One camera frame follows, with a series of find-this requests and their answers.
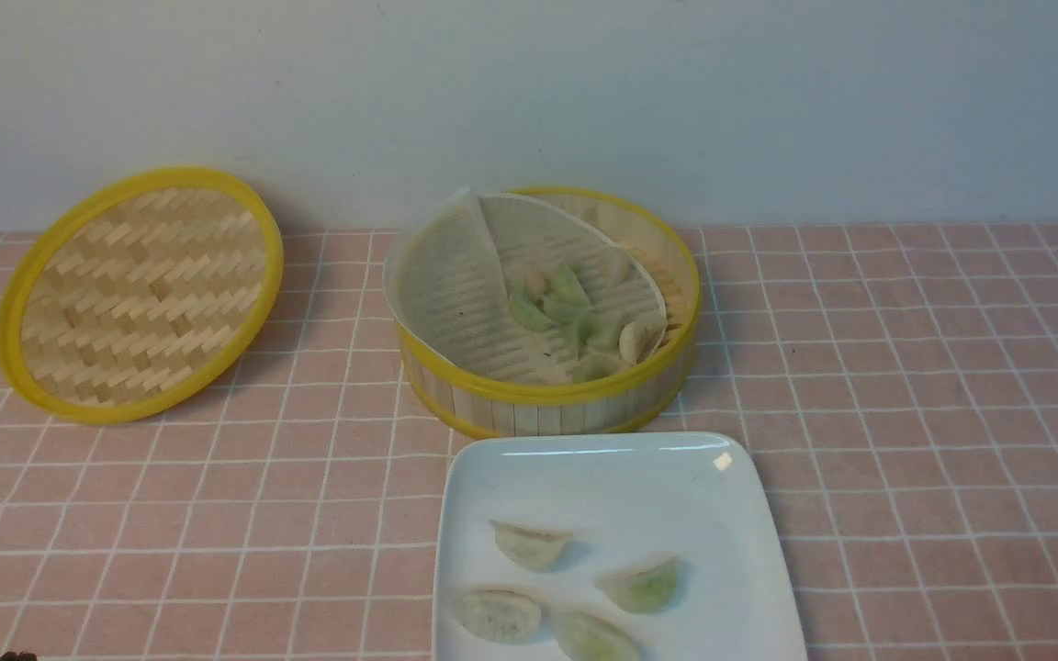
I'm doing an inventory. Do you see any green dumpling steamer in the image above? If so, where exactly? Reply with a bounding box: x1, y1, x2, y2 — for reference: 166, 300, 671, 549
564, 310, 625, 357
571, 353, 625, 384

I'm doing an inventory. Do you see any beige dumpling in steamer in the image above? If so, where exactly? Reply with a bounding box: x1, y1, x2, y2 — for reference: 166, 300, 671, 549
618, 314, 667, 365

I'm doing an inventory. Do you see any green dumpling at plate edge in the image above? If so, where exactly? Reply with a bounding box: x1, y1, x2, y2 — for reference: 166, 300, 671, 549
553, 611, 641, 660

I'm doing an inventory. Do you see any dark object at table edge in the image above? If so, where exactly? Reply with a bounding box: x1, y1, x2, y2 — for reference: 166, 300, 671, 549
0, 650, 38, 661

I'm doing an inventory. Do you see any green dumpling centre steamer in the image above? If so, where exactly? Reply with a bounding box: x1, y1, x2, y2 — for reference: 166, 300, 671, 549
564, 310, 625, 357

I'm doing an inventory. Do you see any small green dumpling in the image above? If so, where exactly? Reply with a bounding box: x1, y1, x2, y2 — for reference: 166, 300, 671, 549
546, 264, 591, 307

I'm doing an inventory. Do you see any yellow rimmed bamboo steamer basket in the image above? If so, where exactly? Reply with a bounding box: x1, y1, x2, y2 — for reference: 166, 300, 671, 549
383, 185, 703, 438

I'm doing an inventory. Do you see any green dumpling on plate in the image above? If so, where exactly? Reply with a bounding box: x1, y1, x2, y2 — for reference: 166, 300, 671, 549
595, 555, 681, 614

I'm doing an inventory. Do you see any pale dumpling on plate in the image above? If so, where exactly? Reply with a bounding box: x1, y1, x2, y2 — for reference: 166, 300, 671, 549
489, 520, 574, 572

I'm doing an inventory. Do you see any yellow rimmed bamboo steamer lid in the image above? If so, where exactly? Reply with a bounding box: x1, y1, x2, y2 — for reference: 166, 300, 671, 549
0, 167, 285, 426

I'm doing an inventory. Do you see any white steamer liner cloth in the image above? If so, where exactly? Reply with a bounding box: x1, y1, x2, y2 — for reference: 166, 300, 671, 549
385, 188, 668, 386

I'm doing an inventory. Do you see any speckled dumpling on plate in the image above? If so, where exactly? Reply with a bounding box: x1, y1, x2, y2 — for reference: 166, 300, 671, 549
452, 589, 545, 644

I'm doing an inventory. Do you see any green dumpling front steamer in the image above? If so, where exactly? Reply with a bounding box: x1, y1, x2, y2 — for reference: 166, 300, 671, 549
571, 353, 625, 384

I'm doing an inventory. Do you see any white square plate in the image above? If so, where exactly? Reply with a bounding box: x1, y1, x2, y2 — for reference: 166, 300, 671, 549
432, 432, 807, 660

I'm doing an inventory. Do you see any green dumpling in steamer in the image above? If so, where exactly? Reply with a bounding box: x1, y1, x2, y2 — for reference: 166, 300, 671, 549
508, 284, 557, 333

